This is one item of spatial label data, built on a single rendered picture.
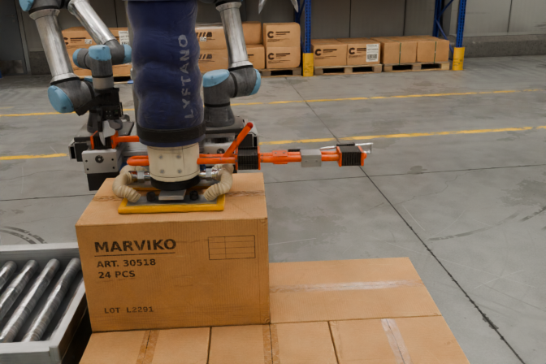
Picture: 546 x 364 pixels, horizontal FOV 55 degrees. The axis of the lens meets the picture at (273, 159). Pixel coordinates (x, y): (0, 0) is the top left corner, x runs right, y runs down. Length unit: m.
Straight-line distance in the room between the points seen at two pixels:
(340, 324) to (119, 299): 0.74
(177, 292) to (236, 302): 0.20
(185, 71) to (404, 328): 1.10
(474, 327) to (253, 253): 1.48
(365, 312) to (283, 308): 0.29
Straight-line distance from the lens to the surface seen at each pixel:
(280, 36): 9.03
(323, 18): 10.47
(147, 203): 1.75
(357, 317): 1.91
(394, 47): 9.57
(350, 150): 1.79
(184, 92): 1.66
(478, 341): 2.81
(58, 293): 2.19
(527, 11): 12.11
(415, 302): 2.01
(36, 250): 2.44
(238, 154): 1.77
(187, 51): 1.65
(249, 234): 1.68
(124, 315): 1.88
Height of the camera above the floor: 1.67
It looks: 19 degrees down
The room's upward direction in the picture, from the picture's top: 1 degrees counter-clockwise
